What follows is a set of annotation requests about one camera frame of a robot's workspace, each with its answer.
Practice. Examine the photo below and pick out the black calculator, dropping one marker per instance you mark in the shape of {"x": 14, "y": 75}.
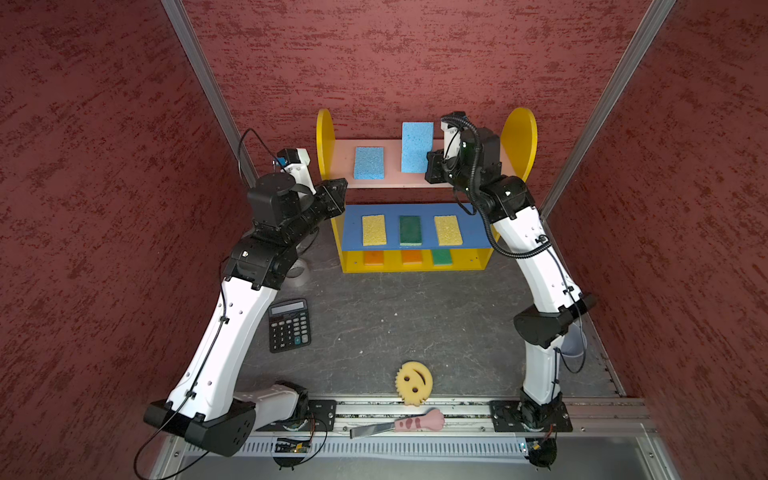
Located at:
{"x": 289, "y": 325}

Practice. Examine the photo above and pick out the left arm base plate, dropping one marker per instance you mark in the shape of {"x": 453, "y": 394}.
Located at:
{"x": 321, "y": 413}

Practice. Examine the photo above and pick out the blue sponge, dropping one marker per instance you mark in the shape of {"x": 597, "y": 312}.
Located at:
{"x": 369, "y": 163}
{"x": 417, "y": 142}

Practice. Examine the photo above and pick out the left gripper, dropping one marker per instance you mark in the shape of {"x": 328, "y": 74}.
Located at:
{"x": 335, "y": 205}

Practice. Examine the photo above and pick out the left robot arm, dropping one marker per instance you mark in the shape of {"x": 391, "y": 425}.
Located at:
{"x": 202, "y": 408}

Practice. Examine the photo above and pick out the grey mug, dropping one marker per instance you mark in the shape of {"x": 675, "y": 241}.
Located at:
{"x": 575, "y": 342}

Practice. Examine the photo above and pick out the orange sponge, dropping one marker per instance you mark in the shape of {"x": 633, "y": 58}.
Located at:
{"x": 411, "y": 257}
{"x": 374, "y": 258}

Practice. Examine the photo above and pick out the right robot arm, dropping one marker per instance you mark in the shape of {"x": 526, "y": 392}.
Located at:
{"x": 540, "y": 288}

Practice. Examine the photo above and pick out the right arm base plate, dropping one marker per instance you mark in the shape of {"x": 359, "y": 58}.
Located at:
{"x": 527, "y": 417}

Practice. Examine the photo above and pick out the yellow shelf with coloured boards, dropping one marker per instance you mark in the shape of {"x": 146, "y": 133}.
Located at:
{"x": 518, "y": 147}

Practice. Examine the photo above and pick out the orange sponge front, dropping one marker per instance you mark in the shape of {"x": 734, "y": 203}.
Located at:
{"x": 411, "y": 257}

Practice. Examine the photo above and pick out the pink handled scraper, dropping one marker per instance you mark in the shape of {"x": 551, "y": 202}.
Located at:
{"x": 432, "y": 421}

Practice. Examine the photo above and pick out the dark green sponge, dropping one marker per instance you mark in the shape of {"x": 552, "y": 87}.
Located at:
{"x": 410, "y": 231}

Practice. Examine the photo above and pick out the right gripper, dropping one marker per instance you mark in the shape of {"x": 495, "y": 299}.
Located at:
{"x": 437, "y": 162}

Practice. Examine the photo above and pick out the light green sponge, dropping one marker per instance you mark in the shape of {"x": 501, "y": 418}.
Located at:
{"x": 441, "y": 257}

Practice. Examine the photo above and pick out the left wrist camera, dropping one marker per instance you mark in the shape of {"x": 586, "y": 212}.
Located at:
{"x": 296, "y": 163}

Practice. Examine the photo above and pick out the yellow smiley face sponge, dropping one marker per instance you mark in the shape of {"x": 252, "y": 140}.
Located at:
{"x": 414, "y": 383}

